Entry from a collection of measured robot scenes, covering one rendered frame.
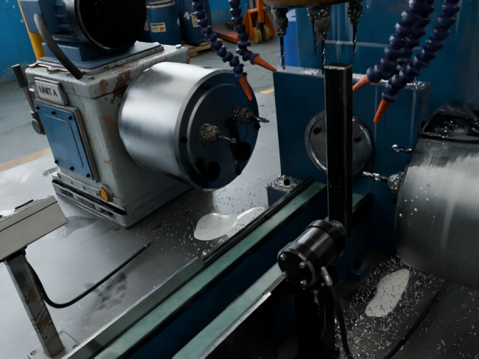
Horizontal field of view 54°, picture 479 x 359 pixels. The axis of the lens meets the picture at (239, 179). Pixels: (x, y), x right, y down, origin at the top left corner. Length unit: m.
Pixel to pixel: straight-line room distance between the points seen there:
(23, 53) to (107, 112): 5.36
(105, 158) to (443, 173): 0.73
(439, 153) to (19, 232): 0.59
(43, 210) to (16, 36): 5.63
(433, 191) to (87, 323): 0.64
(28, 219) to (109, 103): 0.37
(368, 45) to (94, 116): 0.58
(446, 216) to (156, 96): 0.57
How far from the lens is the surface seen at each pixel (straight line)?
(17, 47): 6.37
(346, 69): 0.58
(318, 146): 0.95
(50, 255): 1.17
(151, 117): 0.93
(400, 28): 0.61
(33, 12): 1.18
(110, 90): 1.05
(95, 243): 1.15
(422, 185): 0.63
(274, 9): 0.77
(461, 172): 0.62
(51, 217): 0.78
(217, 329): 0.70
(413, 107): 0.83
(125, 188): 1.12
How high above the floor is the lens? 1.42
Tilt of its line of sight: 29 degrees down
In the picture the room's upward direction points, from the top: 8 degrees counter-clockwise
